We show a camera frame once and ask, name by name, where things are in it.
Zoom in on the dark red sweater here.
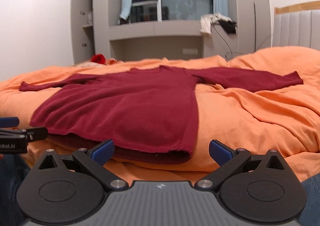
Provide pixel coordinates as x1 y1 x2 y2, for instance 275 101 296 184
20 66 303 155

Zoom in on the blue jeans leg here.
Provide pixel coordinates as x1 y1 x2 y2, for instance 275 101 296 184
1 154 30 225

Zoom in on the orange bed duvet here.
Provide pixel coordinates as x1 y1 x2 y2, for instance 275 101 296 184
1 46 319 182

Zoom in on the open grey cabinet door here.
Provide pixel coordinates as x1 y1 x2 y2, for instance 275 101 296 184
71 0 95 64

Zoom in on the bright red garment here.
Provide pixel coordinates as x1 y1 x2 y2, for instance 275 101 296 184
90 54 106 64

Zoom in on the pink patterned cloth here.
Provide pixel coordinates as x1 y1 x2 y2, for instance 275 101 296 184
75 58 122 68

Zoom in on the black cloth on sill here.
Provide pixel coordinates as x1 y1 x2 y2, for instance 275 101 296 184
218 19 237 34

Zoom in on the grey padded headboard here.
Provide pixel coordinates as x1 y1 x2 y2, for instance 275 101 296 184
272 1 320 50

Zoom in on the white cloth on sill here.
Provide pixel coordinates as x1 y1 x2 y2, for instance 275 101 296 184
200 13 223 35

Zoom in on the grey built-in wardrobe unit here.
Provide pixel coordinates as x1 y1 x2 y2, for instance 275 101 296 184
92 0 271 61

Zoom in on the white wall socket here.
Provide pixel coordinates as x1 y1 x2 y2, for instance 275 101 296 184
182 48 199 55

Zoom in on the black cable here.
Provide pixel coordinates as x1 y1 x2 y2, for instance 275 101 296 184
211 19 272 61

